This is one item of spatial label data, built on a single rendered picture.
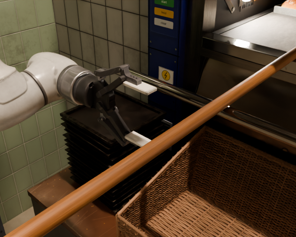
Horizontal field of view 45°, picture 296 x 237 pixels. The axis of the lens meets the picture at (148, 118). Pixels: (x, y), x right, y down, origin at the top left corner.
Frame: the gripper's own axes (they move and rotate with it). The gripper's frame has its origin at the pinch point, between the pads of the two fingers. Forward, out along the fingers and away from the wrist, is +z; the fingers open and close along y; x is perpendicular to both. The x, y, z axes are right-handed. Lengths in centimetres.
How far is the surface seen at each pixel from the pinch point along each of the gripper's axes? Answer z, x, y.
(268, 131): 19.9, -16.2, 2.3
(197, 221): -4, -32, 60
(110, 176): 9.2, 19.3, -1.5
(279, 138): 22.5, -16.1, 2.6
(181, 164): -17, -38, 44
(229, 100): 9.7, -16.4, -1.3
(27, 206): -113, -18, 117
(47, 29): -113, -49, 17
